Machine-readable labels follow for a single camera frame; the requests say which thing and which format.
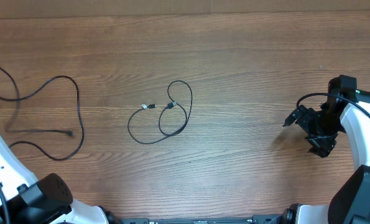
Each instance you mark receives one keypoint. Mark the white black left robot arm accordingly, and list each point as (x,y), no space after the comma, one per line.
(27,199)

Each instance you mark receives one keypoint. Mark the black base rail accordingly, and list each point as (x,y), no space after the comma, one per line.
(255,219)

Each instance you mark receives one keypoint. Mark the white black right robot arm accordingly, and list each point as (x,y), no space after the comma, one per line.
(347,110)

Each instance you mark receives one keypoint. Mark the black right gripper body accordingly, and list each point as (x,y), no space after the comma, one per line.
(310,126)

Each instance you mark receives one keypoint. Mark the brown cardboard wall panel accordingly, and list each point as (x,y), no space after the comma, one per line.
(25,9)

